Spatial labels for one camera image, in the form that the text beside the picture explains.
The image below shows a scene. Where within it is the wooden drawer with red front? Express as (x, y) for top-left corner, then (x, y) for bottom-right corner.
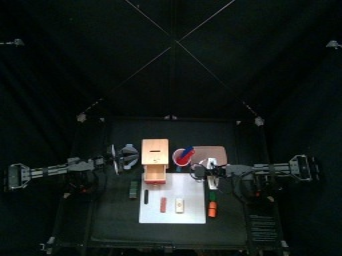
(144, 164), (169, 185)

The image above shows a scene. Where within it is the red stick toy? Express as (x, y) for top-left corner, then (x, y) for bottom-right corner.
(181, 150), (197, 162)

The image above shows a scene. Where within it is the white toy utensil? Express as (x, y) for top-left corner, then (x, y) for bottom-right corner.
(208, 176), (221, 191)

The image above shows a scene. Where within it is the blue stick toy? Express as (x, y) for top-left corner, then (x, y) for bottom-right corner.
(180, 145), (196, 160)

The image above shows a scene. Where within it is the wooden box cabinet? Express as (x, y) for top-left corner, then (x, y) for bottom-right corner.
(141, 138), (170, 166)

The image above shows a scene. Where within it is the green rectangular block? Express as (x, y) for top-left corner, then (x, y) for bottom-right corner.
(129, 180), (140, 200)

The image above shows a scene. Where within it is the orange toy carrot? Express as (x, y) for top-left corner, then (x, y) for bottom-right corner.
(208, 191), (220, 219)

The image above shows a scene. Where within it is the white rectangular mat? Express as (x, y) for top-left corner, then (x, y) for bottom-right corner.
(138, 172), (208, 225)

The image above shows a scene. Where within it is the thin white string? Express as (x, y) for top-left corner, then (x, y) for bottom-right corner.
(123, 0), (260, 118)
(82, 0), (237, 116)

